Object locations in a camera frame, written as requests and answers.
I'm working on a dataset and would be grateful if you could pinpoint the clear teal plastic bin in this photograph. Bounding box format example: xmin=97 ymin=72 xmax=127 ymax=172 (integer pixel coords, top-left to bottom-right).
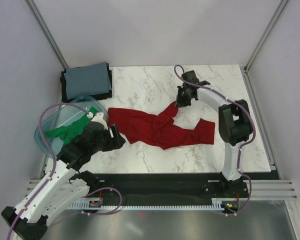
xmin=41 ymin=95 xmax=108 ymax=155

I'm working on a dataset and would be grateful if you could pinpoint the red t shirt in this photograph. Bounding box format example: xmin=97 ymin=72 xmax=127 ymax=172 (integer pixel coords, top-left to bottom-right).
xmin=108 ymin=102 xmax=215 ymax=150

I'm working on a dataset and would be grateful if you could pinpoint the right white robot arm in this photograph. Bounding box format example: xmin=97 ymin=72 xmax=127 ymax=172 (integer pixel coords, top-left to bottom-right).
xmin=175 ymin=70 xmax=256 ymax=197

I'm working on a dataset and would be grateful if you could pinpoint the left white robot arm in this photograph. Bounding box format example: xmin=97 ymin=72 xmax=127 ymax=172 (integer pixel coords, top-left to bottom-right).
xmin=1 ymin=121 xmax=126 ymax=240

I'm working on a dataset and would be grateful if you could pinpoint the green t shirt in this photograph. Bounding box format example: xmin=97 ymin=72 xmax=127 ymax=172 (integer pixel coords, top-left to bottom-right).
xmin=35 ymin=103 xmax=107 ymax=153

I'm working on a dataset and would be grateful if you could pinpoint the folded grey-blue t shirt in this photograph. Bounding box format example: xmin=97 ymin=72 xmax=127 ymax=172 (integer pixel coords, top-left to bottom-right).
xmin=64 ymin=61 xmax=112 ymax=100

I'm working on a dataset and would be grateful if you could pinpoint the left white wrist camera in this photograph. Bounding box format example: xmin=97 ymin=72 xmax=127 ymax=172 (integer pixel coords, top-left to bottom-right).
xmin=86 ymin=112 xmax=108 ymax=127

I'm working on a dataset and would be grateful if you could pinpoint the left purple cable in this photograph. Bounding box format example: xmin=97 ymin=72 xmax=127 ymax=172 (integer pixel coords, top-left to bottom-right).
xmin=6 ymin=102 xmax=91 ymax=240

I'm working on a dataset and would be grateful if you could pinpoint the purple cable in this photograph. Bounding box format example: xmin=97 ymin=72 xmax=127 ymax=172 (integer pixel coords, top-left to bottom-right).
xmin=173 ymin=64 xmax=256 ymax=181
xmin=6 ymin=102 xmax=91 ymax=240

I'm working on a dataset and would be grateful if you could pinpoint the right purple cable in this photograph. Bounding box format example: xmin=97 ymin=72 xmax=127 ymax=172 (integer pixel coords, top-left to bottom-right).
xmin=173 ymin=64 xmax=256 ymax=181

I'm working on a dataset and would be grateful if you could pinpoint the right aluminium frame post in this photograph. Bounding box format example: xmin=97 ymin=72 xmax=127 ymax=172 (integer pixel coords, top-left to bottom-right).
xmin=242 ymin=0 xmax=291 ymax=72

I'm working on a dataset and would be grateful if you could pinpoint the aluminium frame post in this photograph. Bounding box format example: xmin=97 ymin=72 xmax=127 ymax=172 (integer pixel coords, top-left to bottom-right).
xmin=242 ymin=0 xmax=291 ymax=72
xmin=25 ymin=0 xmax=68 ymax=69

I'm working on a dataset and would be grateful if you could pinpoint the white slotted cable duct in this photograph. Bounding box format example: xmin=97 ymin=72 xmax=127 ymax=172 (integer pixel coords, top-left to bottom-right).
xmin=67 ymin=198 xmax=225 ymax=211

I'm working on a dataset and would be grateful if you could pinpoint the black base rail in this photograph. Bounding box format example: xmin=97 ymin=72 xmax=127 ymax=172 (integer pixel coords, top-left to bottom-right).
xmin=72 ymin=170 xmax=251 ymax=208

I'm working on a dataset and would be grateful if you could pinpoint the left aluminium frame post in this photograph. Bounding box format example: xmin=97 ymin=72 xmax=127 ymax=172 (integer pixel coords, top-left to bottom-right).
xmin=25 ymin=0 xmax=68 ymax=69

